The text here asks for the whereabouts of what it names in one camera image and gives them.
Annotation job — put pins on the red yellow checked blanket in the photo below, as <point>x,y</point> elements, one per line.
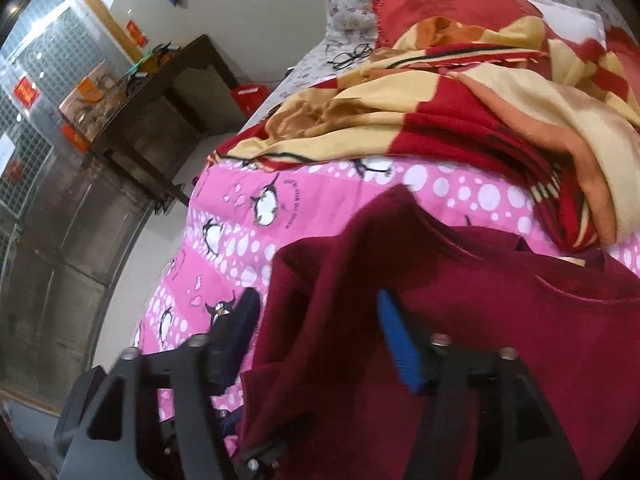
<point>557,117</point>

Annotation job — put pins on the pink penguin quilt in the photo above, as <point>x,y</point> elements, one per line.
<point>239,217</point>

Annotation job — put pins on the dark wooden desk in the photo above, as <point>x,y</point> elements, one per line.
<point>165,115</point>

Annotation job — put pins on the red plastic bucket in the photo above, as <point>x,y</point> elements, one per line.
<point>249,97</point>

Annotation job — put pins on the dark red knit garment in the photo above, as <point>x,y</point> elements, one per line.
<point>323,399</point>

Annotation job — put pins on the black eyeglasses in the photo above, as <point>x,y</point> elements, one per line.
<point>348,58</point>

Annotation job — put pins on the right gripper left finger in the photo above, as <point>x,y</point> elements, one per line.
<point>153,416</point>

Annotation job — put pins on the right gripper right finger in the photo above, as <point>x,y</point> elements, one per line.
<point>484,416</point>

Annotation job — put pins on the white pillow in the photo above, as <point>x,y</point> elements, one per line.
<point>571,23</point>

